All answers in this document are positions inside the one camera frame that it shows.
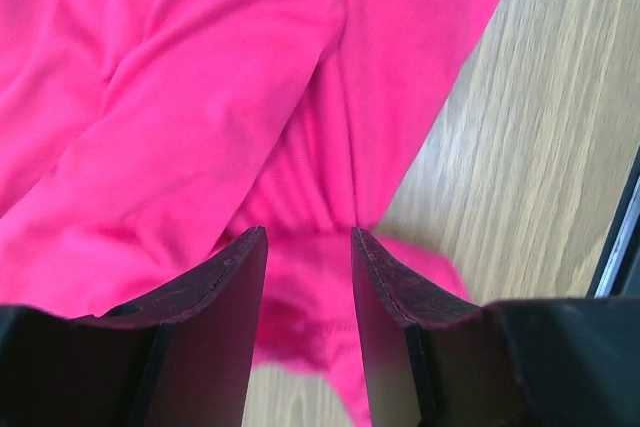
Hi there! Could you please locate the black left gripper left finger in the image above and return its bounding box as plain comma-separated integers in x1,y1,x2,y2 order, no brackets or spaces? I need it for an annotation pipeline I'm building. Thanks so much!
1,227,268,426

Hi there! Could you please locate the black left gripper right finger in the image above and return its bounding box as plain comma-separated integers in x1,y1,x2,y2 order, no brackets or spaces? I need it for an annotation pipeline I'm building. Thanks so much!
352,229,639,426

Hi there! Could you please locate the pink t shirt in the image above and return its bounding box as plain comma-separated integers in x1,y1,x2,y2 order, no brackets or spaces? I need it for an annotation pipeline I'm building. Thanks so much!
1,0,499,426

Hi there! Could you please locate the black table edge rail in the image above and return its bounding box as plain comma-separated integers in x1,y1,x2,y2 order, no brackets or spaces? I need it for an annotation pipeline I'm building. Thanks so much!
587,153,640,298

